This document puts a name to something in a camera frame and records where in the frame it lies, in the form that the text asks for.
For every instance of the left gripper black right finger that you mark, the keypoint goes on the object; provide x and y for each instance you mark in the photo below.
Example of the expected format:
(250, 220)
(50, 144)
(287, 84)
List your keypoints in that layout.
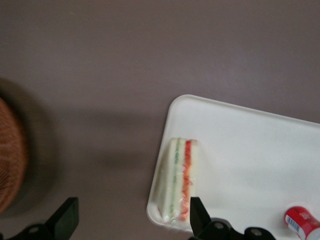
(200, 217)

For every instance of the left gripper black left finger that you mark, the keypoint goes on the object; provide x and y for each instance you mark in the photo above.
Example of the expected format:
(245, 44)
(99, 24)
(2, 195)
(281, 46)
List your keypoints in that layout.
(65, 215)

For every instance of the triangle sandwich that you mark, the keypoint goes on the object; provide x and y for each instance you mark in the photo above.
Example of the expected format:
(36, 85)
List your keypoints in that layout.
(180, 175)

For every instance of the white plastic tray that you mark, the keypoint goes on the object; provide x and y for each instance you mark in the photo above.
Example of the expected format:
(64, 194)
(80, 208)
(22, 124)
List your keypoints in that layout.
(250, 155)

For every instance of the woven wicker basket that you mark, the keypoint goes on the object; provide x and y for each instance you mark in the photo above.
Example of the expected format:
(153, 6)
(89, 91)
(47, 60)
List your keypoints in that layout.
(10, 155)

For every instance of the red and white can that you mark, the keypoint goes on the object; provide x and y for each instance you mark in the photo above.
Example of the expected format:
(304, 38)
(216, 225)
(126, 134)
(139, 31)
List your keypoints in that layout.
(300, 220)

